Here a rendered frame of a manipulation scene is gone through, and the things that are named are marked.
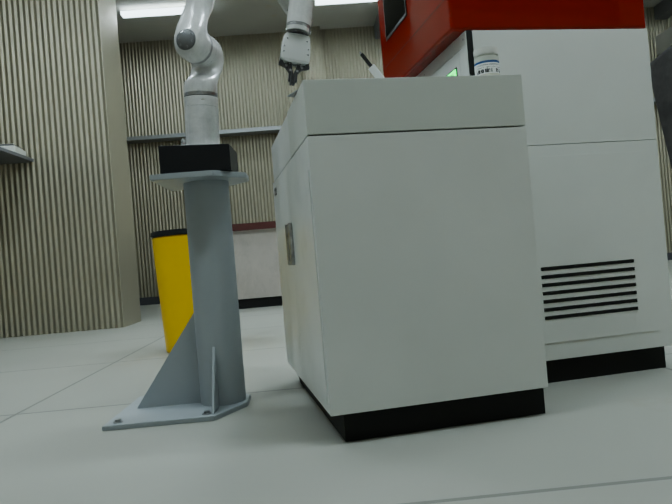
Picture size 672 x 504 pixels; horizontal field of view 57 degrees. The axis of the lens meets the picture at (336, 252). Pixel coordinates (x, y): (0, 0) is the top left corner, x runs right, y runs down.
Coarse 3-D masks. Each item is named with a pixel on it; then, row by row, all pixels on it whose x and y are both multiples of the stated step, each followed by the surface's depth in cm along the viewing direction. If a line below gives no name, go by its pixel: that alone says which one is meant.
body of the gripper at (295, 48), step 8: (288, 32) 210; (296, 32) 210; (288, 40) 210; (296, 40) 210; (304, 40) 211; (288, 48) 210; (296, 48) 210; (304, 48) 211; (280, 56) 213; (288, 56) 210; (296, 56) 210; (304, 56) 211; (296, 64) 214; (304, 64) 212
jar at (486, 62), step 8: (480, 48) 178; (488, 48) 177; (496, 48) 178; (480, 56) 178; (488, 56) 177; (496, 56) 178; (480, 64) 178; (488, 64) 177; (496, 64) 178; (480, 72) 178; (488, 72) 177; (496, 72) 178
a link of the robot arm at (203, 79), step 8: (216, 48) 222; (216, 56) 224; (192, 64) 226; (200, 64) 221; (208, 64) 224; (216, 64) 225; (192, 72) 226; (200, 72) 223; (208, 72) 223; (216, 72) 224; (192, 80) 216; (200, 80) 216; (208, 80) 218; (216, 80) 221; (184, 88) 219; (192, 88) 216; (200, 88) 216; (208, 88) 217; (216, 88) 221; (184, 96) 219; (216, 96) 221
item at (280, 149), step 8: (280, 128) 216; (280, 136) 218; (288, 136) 198; (280, 144) 220; (288, 144) 199; (272, 152) 247; (280, 152) 222; (288, 152) 201; (272, 160) 250; (280, 160) 223; (288, 160) 202; (280, 168) 225
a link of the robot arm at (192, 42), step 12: (192, 0) 216; (204, 0) 216; (192, 12) 214; (204, 12) 215; (180, 24) 213; (192, 24) 212; (204, 24) 213; (180, 36) 211; (192, 36) 211; (204, 36) 213; (180, 48) 212; (192, 48) 211; (204, 48) 214; (192, 60) 216; (204, 60) 219
